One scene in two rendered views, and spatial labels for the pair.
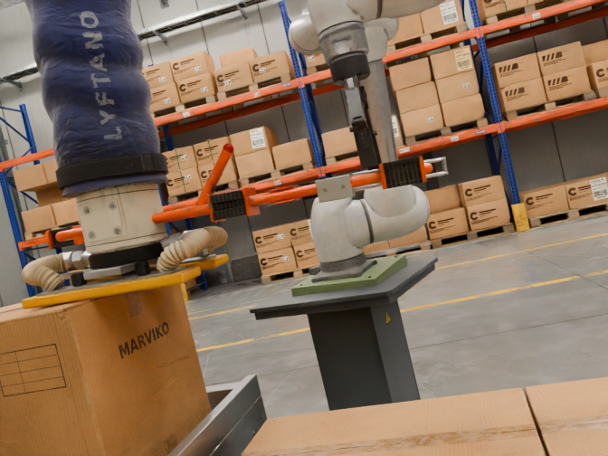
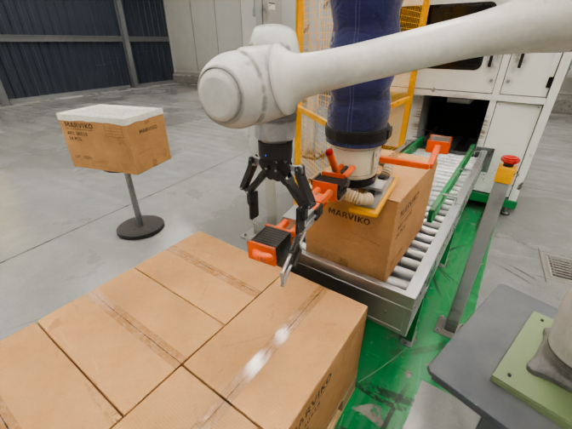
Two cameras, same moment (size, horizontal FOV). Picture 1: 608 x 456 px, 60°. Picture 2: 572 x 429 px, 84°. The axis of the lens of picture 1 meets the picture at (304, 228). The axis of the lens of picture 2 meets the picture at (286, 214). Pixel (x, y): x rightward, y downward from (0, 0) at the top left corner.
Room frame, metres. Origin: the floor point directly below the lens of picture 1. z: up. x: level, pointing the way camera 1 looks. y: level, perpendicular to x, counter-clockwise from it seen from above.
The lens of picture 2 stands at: (1.28, -0.79, 1.47)
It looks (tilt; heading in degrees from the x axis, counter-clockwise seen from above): 29 degrees down; 109
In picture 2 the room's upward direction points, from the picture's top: straight up
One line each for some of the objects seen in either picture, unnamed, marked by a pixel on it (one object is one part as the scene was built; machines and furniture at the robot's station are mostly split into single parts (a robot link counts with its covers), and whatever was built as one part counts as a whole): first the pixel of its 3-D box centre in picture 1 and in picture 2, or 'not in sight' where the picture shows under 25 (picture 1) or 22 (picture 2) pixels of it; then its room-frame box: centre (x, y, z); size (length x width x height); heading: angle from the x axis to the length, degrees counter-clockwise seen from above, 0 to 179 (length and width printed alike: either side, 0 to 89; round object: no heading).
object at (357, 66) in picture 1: (353, 83); (275, 159); (1.03, -0.16, 1.24); 0.08 x 0.07 x 0.09; 167
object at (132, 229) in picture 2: not in sight; (133, 197); (-0.75, 1.07, 0.31); 0.40 x 0.40 x 0.62
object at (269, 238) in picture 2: (402, 173); (270, 243); (1.04, -0.21, 1.05); 0.08 x 0.07 x 0.05; 80
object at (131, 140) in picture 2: not in sight; (117, 137); (-0.75, 1.07, 0.82); 0.60 x 0.40 x 0.40; 1
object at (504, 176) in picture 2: not in sight; (474, 260); (1.75, 0.75, 0.50); 0.07 x 0.07 x 1.00; 74
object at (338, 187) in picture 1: (335, 188); (298, 220); (1.07, -0.08, 1.05); 0.07 x 0.07 x 0.04; 80
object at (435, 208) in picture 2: not in sight; (462, 174); (1.79, 1.72, 0.60); 1.60 x 0.10 x 0.09; 74
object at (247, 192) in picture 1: (233, 204); (328, 185); (1.10, 0.13, 1.07); 0.10 x 0.08 x 0.06; 170
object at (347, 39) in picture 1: (344, 46); (275, 126); (1.03, -0.16, 1.31); 0.09 x 0.09 x 0.06
